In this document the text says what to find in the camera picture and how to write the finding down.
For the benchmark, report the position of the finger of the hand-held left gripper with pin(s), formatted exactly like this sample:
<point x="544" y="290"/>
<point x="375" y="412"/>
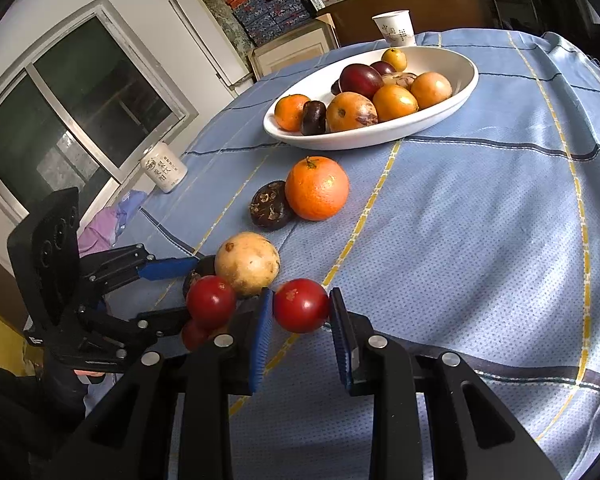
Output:
<point x="165" y="267"/>
<point x="155" y="322"/>

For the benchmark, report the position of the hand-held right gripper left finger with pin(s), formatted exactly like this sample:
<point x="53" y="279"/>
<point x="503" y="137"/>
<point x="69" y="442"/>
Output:
<point x="260" y="340"/>

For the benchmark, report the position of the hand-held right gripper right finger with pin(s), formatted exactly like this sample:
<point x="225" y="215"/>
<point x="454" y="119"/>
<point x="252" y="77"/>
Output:
<point x="341" y="340"/>

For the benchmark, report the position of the dark brown water chestnut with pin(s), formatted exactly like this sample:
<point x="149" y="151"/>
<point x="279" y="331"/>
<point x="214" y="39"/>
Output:
<point x="200" y="274"/>
<point x="313" y="117"/>
<point x="271" y="206"/>

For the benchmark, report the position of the red tomato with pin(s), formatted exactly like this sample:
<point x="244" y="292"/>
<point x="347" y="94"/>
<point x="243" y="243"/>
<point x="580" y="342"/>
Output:
<point x="300" y="305"/>
<point x="211" y="301"/>

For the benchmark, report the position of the orange-brown round fruit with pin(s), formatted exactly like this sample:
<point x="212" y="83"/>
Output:
<point x="351" y="112"/>
<point x="395" y="102"/>
<point x="431" y="90"/>

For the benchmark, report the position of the white oval bowl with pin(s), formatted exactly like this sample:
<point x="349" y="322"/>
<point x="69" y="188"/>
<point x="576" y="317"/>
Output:
<point x="445" y="120"/>

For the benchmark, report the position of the tan round fruit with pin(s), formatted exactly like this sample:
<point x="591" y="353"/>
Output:
<point x="247" y="263"/>
<point x="400" y="79"/>

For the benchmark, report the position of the person's left forearm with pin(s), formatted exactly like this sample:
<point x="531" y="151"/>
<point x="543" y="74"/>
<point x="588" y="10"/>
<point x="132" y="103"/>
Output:
<point x="10" y="420"/>

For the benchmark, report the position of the person's left hand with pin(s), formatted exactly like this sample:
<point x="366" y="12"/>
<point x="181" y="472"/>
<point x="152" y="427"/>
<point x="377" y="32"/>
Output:
<point x="87" y="375"/>

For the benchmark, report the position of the purple cloth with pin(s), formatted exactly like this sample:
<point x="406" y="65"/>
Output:
<point x="105" y="225"/>

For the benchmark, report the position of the white printed jar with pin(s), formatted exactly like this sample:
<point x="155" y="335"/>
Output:
<point x="163" y="166"/>

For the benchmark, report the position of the blue checked tablecloth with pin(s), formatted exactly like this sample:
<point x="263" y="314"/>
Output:
<point x="455" y="240"/>

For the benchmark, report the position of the large orange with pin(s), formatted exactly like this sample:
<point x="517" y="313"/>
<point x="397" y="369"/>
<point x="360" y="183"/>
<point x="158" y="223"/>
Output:
<point x="317" y="188"/>

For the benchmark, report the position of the white framed window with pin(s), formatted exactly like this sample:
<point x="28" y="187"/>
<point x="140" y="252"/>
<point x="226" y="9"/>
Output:
<point x="80" y="105"/>

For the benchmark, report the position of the mandarin orange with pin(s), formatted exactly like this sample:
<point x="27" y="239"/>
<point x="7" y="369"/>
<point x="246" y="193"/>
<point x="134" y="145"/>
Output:
<point x="291" y="112"/>

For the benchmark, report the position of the dark round fruit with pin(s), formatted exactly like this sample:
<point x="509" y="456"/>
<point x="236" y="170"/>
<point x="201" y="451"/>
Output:
<point x="335" y="87"/>

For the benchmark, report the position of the beige cardboard box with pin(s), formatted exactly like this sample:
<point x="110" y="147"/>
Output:
<point x="290" y="47"/>

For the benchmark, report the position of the stack of blue patterned boxes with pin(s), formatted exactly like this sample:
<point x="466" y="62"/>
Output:
<point x="270" y="15"/>

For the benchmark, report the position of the white paper cup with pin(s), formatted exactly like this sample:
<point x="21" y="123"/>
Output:
<point x="395" y="27"/>

